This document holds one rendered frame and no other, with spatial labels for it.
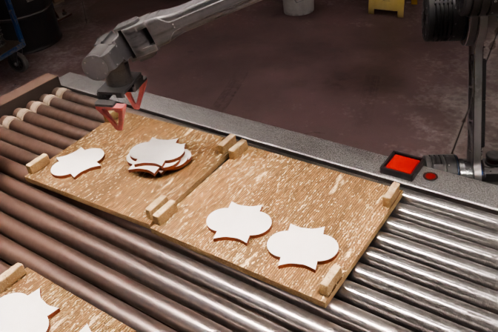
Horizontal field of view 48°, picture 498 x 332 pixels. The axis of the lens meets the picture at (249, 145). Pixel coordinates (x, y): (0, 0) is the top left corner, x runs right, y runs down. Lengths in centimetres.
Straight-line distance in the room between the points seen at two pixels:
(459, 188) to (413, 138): 187
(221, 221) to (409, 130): 217
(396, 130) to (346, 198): 202
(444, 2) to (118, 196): 140
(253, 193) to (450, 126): 216
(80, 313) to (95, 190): 37
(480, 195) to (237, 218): 51
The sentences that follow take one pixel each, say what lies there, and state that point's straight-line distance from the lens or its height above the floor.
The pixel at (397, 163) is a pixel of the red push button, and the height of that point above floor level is 93.
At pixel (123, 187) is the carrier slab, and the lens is 134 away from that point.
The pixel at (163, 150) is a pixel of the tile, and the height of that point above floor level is 98.
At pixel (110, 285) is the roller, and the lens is 114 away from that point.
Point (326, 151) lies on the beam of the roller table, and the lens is 139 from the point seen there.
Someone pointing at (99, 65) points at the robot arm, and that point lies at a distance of 119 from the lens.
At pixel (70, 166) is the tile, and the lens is 145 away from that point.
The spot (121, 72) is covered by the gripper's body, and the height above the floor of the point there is 119.
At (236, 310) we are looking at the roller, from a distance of 103.
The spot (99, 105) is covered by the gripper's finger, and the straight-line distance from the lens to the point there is 128.
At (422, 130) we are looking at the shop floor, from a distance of 323.
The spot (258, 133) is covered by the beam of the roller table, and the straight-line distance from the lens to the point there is 148.
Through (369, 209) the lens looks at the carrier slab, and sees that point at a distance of 118.
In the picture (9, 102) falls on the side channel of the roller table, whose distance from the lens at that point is 187.
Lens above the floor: 169
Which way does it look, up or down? 33 degrees down
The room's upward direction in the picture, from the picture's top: 7 degrees counter-clockwise
